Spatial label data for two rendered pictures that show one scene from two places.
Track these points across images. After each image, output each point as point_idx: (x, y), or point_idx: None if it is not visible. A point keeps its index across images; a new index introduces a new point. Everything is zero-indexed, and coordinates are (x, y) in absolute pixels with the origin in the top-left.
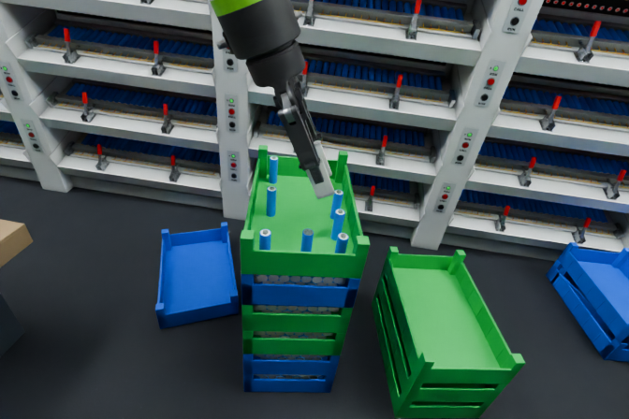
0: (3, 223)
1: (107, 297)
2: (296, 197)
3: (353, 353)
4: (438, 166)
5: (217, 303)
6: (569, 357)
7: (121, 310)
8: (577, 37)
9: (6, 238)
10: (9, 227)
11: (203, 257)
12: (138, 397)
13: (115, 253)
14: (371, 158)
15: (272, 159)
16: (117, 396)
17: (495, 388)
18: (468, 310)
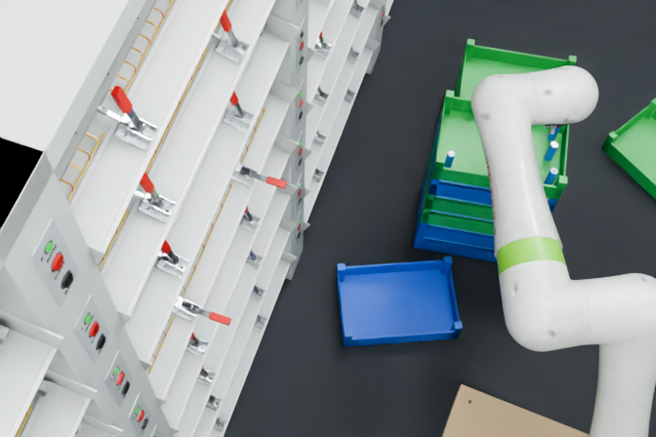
0: (459, 402)
1: (415, 395)
2: (472, 151)
3: None
4: (376, 2)
5: (433, 286)
6: (515, 8)
7: (431, 378)
8: None
9: (478, 391)
10: (466, 393)
11: (366, 301)
12: (519, 347)
13: (348, 402)
14: (344, 64)
15: (453, 154)
16: (517, 363)
17: None
18: (510, 66)
